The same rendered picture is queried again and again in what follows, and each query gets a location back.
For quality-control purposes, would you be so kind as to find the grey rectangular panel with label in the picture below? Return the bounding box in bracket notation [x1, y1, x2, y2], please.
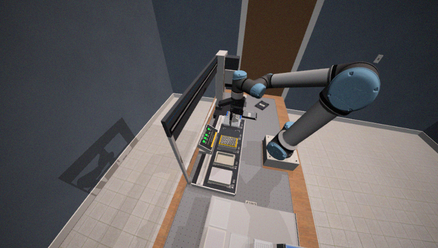
[243, 111, 256, 119]

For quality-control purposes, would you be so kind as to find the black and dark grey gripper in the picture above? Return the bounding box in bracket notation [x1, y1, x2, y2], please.
[229, 97, 245, 126]

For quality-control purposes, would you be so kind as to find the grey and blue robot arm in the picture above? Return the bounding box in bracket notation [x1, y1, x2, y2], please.
[218, 61, 380, 160]

